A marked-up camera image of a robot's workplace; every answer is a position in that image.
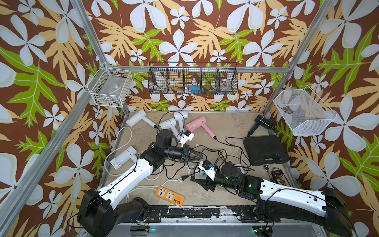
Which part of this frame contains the blue object in basket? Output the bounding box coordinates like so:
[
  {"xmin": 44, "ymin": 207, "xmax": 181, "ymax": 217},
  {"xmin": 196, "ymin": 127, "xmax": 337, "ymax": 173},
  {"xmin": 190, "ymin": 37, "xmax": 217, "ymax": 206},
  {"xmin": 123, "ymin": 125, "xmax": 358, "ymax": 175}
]
[{"xmin": 189, "ymin": 86, "xmax": 201, "ymax": 95}]

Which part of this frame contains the white hair dryer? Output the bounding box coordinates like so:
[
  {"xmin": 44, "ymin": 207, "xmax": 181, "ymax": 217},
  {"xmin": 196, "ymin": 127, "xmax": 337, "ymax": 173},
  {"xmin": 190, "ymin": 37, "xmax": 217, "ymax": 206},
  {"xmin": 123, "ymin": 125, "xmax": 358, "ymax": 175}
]
[
  {"xmin": 110, "ymin": 146, "xmax": 137, "ymax": 170},
  {"xmin": 159, "ymin": 118, "xmax": 180, "ymax": 139},
  {"xmin": 126, "ymin": 110, "xmax": 158, "ymax": 128},
  {"xmin": 174, "ymin": 111, "xmax": 189, "ymax": 131}
]

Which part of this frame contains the white wire basket left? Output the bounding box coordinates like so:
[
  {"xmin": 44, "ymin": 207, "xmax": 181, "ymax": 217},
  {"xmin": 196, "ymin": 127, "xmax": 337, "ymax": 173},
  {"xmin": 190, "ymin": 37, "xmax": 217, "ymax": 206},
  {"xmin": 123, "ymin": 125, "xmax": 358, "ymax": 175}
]
[{"xmin": 87, "ymin": 63, "xmax": 133, "ymax": 108}]

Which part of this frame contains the black plastic tool case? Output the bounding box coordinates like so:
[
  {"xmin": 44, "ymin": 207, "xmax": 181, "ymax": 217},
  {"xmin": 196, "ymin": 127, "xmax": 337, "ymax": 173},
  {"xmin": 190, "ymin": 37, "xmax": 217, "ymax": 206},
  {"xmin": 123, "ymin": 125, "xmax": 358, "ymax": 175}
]
[{"xmin": 243, "ymin": 135, "xmax": 290, "ymax": 166}]

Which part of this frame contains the black hair dryer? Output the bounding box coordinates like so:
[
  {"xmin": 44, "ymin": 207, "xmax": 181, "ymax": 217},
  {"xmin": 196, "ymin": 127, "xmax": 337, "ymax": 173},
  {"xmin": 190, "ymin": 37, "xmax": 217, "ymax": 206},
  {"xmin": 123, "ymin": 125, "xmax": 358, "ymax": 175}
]
[{"xmin": 247, "ymin": 115, "xmax": 276, "ymax": 137}]

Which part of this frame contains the metal clip in basket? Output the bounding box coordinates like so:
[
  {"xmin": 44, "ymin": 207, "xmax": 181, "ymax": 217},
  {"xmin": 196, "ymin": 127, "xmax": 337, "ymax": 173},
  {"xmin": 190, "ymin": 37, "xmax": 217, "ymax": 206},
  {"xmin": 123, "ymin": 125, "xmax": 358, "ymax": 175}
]
[{"xmin": 282, "ymin": 106, "xmax": 293, "ymax": 115}]

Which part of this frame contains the ratchet wrench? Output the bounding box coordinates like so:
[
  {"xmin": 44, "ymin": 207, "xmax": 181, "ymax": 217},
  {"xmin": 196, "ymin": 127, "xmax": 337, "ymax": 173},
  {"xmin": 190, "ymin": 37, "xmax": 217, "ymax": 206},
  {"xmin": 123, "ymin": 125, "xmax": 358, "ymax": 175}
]
[{"xmin": 263, "ymin": 165, "xmax": 276, "ymax": 183}]

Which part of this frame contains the white mesh basket right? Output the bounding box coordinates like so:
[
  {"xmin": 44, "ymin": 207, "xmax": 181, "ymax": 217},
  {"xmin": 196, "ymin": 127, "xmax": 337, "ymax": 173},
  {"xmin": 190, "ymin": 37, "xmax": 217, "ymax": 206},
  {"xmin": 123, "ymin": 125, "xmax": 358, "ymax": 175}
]
[{"xmin": 273, "ymin": 86, "xmax": 337, "ymax": 136}]

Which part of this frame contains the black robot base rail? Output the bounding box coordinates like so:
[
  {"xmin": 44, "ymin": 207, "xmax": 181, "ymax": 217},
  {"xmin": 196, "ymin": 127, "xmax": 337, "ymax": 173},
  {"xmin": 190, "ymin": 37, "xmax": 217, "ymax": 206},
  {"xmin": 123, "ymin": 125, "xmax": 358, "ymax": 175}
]
[{"xmin": 146, "ymin": 205, "xmax": 259, "ymax": 223}]

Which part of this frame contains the black dryer power cable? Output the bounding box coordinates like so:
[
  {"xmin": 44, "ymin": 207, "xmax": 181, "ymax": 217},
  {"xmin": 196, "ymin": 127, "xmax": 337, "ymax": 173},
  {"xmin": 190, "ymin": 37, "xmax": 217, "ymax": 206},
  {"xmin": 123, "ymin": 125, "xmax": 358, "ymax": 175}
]
[{"xmin": 220, "ymin": 137, "xmax": 255, "ymax": 172}]

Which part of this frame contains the white hair dryer near left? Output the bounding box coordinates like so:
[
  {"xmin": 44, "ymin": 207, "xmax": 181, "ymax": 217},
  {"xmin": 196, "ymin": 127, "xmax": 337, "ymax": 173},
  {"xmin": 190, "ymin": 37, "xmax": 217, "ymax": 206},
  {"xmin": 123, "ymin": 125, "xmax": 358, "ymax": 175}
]
[{"xmin": 110, "ymin": 146, "xmax": 137, "ymax": 170}]

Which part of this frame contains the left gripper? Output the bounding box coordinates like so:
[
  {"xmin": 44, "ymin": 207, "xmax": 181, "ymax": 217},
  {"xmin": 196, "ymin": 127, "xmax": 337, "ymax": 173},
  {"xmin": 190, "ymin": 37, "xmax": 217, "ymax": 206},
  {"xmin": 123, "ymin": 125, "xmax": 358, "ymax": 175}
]
[{"xmin": 162, "ymin": 145, "xmax": 201, "ymax": 162}]

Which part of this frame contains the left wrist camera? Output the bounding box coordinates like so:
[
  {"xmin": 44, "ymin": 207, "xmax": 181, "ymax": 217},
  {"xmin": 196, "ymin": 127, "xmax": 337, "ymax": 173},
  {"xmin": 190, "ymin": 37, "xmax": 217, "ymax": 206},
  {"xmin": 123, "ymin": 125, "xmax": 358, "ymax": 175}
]
[{"xmin": 179, "ymin": 130, "xmax": 194, "ymax": 147}]

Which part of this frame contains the pink hair dryer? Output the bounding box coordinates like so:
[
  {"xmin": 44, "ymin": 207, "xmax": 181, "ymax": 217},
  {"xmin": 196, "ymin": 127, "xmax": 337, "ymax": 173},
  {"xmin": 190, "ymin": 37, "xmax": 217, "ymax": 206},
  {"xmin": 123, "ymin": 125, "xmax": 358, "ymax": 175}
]
[{"xmin": 186, "ymin": 116, "xmax": 217, "ymax": 140}]

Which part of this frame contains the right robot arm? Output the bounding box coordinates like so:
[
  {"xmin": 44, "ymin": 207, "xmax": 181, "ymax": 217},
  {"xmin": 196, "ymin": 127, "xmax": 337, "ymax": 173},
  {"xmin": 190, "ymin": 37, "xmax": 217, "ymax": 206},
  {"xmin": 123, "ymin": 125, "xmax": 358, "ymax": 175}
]
[{"xmin": 191, "ymin": 161, "xmax": 353, "ymax": 237}]

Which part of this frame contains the black wire basket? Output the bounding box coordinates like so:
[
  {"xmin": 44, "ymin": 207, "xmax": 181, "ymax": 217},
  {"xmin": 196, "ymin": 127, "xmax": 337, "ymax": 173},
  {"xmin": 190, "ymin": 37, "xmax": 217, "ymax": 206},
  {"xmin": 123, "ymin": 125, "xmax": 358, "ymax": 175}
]
[{"xmin": 148, "ymin": 62, "xmax": 239, "ymax": 95}]

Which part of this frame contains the white hair dryer far left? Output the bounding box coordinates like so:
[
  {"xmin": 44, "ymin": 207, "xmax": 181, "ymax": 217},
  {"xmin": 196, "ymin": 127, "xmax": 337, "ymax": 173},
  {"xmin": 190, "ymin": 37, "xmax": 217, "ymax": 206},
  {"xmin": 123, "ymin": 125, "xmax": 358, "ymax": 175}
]
[{"xmin": 126, "ymin": 110, "xmax": 158, "ymax": 128}]

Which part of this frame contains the orange power strip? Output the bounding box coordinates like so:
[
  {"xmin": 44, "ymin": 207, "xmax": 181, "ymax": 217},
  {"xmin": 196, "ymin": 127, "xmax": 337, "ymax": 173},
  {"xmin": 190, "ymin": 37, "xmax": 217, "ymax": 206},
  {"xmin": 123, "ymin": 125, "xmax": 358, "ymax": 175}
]
[{"xmin": 156, "ymin": 187, "xmax": 185, "ymax": 207}]

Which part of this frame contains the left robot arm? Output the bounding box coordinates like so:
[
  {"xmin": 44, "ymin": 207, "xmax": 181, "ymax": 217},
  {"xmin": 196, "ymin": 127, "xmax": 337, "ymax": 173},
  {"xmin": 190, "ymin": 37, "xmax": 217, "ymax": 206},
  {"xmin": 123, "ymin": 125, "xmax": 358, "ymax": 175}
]
[{"xmin": 76, "ymin": 129, "xmax": 203, "ymax": 237}]

